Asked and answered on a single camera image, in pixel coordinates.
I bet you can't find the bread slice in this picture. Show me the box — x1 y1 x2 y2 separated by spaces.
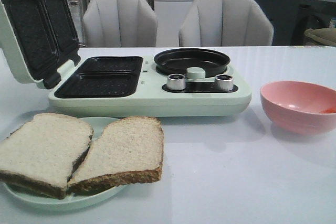
69 116 164 193
1 113 93 199

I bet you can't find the pink bowl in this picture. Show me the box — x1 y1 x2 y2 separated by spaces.
260 81 335 135

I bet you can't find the green breakfast maker lid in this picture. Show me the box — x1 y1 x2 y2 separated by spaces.
1 0 80 89

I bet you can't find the orange shrimp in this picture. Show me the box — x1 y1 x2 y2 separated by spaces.
321 107 336 114

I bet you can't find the green breakfast maker base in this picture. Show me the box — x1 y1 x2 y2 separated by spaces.
48 56 251 118

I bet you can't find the left silver control knob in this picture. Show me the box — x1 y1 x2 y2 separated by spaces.
166 73 186 91

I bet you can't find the silver control knob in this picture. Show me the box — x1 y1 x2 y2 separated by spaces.
166 73 186 91
214 74 234 91

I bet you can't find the black round frying pan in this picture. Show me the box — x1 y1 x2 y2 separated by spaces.
154 48 230 78

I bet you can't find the right silver control knob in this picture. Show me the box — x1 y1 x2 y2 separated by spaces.
214 74 234 91

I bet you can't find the right grey chair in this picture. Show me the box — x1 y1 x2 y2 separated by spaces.
178 0 274 47

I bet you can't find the grey chair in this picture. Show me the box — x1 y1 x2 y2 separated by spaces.
178 0 274 47
82 0 158 47

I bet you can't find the left grey chair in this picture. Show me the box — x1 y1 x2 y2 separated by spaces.
82 0 158 47

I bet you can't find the white cabinet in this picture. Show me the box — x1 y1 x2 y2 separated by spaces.
154 0 194 47

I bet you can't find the light green plate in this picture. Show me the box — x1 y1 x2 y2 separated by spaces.
5 118 123 211

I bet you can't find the dark grey counter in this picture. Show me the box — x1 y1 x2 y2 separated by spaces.
255 0 335 46

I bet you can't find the beige sofa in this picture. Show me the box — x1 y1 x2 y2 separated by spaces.
304 28 335 47

